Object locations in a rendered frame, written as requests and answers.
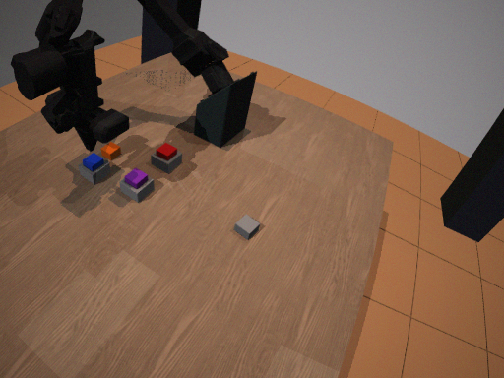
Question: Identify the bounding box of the blue button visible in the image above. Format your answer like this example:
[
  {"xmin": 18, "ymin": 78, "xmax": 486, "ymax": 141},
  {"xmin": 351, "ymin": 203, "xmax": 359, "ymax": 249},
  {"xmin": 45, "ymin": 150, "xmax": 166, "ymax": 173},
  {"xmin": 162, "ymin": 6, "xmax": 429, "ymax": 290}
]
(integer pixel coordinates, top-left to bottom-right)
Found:
[{"xmin": 78, "ymin": 153, "xmax": 111, "ymax": 185}]

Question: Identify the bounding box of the red button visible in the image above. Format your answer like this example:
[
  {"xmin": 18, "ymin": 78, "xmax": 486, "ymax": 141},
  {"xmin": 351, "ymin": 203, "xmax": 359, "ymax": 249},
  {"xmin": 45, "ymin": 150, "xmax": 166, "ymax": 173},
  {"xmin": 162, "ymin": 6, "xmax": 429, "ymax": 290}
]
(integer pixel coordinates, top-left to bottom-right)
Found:
[{"xmin": 151, "ymin": 143, "xmax": 182, "ymax": 173}]

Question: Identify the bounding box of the purple button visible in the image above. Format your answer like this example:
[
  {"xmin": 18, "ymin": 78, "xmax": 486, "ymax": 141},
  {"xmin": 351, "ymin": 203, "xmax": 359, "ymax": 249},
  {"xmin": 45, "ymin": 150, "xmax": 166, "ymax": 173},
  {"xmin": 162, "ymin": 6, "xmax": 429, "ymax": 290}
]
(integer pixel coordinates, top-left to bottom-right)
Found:
[{"xmin": 119, "ymin": 168, "xmax": 155, "ymax": 203}]

